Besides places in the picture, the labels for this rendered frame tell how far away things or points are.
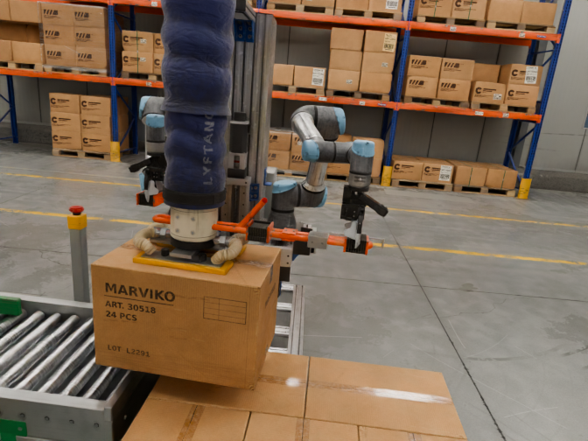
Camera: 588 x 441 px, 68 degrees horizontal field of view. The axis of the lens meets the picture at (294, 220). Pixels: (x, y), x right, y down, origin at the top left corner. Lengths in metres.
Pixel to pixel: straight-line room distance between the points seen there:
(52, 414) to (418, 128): 9.33
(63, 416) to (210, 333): 0.60
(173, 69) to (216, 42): 0.16
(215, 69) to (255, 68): 0.76
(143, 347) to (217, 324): 0.30
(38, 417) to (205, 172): 1.05
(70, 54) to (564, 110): 10.14
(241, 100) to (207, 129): 0.79
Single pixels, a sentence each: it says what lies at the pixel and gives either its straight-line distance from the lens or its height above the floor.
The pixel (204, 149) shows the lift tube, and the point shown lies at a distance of 1.51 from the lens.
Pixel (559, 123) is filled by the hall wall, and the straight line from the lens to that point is 11.36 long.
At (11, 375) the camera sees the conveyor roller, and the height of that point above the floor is 0.54.
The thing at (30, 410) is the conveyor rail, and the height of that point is 0.55.
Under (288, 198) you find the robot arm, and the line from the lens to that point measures 2.11.
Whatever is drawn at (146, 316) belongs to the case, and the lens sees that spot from 1.65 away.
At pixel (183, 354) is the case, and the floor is 0.77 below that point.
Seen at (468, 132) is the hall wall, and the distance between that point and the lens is 10.61.
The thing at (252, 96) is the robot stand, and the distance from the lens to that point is 2.25.
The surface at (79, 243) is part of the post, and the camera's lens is 2.51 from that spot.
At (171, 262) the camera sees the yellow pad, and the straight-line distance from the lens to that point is 1.60.
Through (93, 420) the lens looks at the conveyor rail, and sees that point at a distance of 1.82.
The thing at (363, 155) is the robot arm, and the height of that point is 1.52.
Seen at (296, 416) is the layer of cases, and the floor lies 0.54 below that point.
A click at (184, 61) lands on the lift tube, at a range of 1.50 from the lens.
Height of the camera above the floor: 1.71
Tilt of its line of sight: 17 degrees down
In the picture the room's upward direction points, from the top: 5 degrees clockwise
